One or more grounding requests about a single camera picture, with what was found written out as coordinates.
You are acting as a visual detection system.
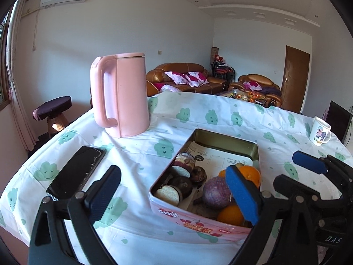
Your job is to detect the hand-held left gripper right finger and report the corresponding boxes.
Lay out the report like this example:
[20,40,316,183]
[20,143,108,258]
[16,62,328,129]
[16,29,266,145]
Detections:
[225,165,320,265]

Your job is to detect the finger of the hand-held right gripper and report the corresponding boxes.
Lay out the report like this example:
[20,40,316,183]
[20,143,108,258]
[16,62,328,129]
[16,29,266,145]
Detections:
[272,174,346,219]
[292,151,353,199]

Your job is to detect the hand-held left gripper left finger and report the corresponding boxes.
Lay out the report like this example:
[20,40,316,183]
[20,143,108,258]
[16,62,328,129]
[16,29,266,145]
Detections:
[28,165,122,265]

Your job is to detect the round purple-brown fruit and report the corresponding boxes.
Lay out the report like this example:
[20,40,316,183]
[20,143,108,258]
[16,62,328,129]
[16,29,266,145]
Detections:
[202,177,235,210]

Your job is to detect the dark wrinkled fruit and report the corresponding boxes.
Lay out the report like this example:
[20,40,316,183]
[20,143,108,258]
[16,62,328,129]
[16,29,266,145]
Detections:
[190,166,207,184]

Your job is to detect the pink tin box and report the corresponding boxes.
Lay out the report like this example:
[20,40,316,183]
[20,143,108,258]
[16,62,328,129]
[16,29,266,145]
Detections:
[149,128,260,245]

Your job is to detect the dark round fruit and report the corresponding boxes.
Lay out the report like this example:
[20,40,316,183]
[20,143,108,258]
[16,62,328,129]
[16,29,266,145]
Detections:
[168,175,193,199]

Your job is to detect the white cartoon mug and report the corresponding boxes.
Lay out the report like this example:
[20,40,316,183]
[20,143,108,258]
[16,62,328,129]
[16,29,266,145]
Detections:
[309,116,333,147]

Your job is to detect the black smartphone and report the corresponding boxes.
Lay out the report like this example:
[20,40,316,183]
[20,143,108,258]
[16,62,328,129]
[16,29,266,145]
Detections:
[46,145,107,201]

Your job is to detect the printed paper leaflet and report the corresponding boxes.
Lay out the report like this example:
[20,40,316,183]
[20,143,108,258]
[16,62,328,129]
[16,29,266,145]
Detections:
[188,141,254,178]

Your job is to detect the cloud print tablecloth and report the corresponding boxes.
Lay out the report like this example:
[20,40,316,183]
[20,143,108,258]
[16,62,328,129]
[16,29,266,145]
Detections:
[0,91,353,265]

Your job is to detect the purple blanket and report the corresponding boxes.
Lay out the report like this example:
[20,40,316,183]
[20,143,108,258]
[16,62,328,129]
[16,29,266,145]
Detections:
[259,86,281,96]

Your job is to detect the brown wooden door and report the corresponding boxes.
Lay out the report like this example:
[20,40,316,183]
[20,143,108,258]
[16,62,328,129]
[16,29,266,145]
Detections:
[281,45,310,114]

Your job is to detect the coffee table with snacks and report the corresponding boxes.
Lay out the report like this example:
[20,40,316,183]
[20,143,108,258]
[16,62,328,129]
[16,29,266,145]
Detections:
[218,88,272,107]

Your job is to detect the short brown leather sofa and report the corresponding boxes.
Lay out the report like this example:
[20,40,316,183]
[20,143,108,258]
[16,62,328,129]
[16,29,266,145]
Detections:
[229,74,282,108]

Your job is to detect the pink electric kettle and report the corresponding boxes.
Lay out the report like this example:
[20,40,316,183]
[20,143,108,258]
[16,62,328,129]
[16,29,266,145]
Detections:
[90,52,151,138]

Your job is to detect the purple cushioned stool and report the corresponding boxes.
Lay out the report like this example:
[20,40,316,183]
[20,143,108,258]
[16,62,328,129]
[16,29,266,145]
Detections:
[33,96,73,138]

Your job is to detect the pink cloth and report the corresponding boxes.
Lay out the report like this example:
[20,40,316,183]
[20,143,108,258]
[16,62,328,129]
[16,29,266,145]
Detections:
[154,82,180,93]

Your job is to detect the stacked dark chairs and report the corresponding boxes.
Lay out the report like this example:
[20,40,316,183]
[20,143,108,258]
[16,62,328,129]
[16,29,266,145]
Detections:
[211,61,235,82]

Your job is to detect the beige curtain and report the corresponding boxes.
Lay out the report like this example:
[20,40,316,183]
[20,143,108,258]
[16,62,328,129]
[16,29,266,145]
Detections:
[6,0,38,151]

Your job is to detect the long brown leather sofa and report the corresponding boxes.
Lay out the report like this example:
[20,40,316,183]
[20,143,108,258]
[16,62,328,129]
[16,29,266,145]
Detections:
[146,62,229,96]

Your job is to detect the window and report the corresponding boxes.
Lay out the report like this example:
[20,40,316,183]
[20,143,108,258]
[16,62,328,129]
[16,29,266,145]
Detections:
[0,14,11,111]

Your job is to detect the white wall pipe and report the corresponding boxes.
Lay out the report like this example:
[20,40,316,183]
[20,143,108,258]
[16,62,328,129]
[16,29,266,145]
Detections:
[32,7,39,51]

